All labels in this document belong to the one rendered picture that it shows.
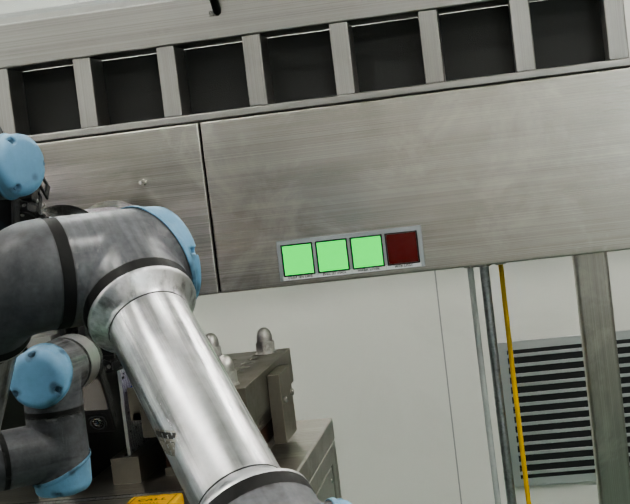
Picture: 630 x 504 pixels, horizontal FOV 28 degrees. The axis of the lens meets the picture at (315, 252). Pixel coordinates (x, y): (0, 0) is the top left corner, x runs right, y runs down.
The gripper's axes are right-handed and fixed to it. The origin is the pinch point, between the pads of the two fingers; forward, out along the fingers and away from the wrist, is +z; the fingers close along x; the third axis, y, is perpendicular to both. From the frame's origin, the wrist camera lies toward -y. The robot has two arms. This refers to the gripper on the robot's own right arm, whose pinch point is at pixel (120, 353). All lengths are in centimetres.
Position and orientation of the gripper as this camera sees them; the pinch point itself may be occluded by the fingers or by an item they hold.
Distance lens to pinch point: 192.8
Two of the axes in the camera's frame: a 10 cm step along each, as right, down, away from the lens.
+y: -1.2, -9.9, -0.5
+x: -9.8, 1.1, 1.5
